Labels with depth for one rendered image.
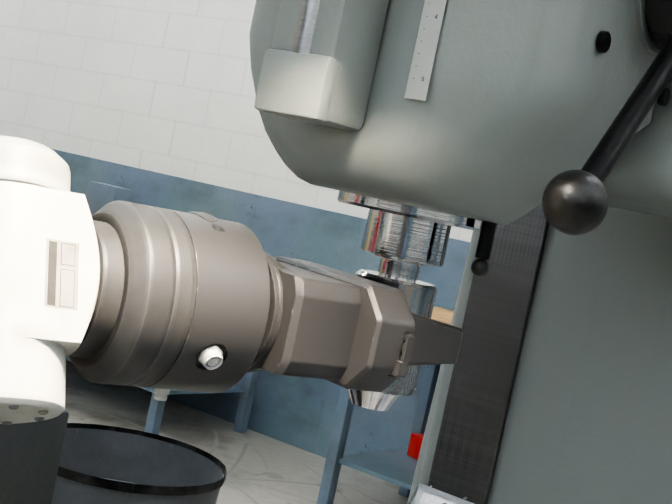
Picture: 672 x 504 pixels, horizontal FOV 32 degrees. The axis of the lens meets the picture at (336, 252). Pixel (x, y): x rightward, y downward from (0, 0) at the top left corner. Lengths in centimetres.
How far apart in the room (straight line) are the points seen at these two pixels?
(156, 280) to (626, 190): 31
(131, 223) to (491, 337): 55
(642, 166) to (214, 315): 29
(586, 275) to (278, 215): 507
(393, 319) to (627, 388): 44
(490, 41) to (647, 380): 49
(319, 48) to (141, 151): 623
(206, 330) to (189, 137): 599
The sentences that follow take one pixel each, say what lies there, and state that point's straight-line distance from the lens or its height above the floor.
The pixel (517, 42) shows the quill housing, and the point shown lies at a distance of 56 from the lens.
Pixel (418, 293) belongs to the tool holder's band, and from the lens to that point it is 64.
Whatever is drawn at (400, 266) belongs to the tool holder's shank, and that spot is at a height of 128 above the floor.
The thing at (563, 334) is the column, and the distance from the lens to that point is 102.
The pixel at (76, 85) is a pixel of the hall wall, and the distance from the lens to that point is 725.
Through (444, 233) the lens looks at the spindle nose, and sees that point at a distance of 64.
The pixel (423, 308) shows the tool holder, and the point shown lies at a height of 126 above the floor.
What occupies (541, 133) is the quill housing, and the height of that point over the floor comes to 136.
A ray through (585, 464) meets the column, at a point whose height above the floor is 113.
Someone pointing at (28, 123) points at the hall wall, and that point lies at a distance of 752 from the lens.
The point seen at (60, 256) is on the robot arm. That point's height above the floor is 126.
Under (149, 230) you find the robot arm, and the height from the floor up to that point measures 127.
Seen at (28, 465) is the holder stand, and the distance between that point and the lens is 95.
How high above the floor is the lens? 131
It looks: 3 degrees down
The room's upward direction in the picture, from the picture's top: 12 degrees clockwise
